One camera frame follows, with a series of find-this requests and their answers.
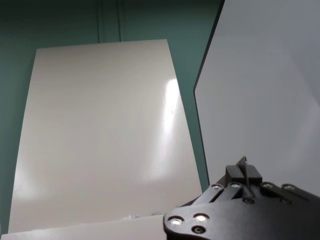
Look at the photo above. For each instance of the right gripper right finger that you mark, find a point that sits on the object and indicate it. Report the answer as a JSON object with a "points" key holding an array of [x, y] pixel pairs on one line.
{"points": [[255, 175]]}

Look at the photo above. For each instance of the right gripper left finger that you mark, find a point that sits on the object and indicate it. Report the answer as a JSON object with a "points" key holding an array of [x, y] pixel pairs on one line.
{"points": [[236, 178]]}

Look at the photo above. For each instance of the white glossy board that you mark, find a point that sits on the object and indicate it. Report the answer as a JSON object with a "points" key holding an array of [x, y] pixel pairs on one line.
{"points": [[100, 125]]}

